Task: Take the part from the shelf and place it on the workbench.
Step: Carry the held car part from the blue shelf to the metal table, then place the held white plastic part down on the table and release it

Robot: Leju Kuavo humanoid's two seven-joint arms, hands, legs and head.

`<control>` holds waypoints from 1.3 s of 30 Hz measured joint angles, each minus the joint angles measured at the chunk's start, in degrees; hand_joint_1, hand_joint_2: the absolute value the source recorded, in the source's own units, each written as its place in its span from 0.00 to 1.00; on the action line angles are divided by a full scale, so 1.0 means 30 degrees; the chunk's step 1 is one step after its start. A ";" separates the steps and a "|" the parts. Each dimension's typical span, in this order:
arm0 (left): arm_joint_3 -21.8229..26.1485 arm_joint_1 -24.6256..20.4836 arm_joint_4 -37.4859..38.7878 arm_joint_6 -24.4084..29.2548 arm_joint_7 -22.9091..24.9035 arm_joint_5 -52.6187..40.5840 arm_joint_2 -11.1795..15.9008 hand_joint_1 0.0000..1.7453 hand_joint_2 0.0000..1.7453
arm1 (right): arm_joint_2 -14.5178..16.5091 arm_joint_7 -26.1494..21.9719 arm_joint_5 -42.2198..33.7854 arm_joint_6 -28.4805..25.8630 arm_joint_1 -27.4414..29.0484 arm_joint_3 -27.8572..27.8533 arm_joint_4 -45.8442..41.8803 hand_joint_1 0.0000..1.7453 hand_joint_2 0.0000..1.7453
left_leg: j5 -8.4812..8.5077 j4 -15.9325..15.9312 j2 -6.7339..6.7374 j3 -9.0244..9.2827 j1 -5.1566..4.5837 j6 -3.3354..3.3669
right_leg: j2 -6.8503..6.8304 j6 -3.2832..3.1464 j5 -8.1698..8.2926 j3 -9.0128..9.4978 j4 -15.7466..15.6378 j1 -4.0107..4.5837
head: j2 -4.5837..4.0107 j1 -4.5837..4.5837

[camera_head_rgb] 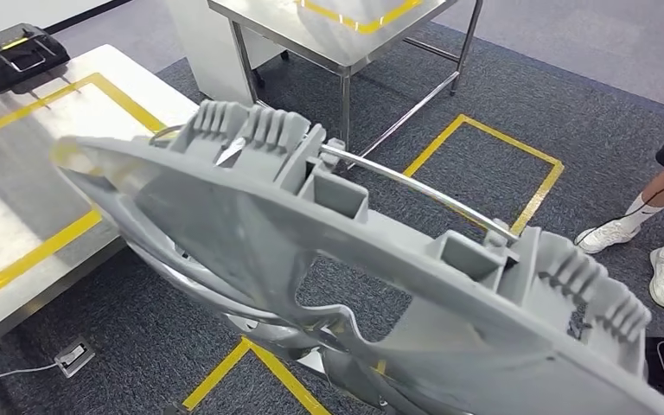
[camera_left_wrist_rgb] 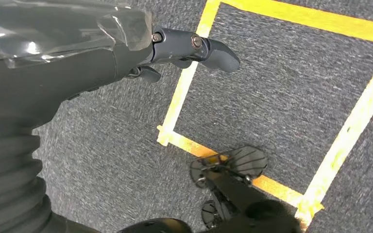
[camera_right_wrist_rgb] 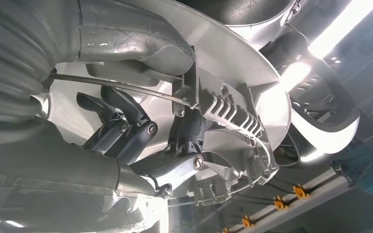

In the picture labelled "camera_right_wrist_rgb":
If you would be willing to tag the white ceiling rail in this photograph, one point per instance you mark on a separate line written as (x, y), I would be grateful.
(318, 189)

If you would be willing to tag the long ceiling light strip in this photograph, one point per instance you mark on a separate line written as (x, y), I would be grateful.
(341, 32)

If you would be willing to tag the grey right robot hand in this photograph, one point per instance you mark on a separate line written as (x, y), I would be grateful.
(61, 180)

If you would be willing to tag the yellow rail clamp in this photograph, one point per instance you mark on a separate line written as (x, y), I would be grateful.
(300, 192)
(280, 203)
(247, 222)
(225, 230)

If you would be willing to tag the blue metal frame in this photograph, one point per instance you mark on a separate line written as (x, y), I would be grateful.
(366, 170)

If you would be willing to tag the black white robot torso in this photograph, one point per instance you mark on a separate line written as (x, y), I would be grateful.
(328, 138)

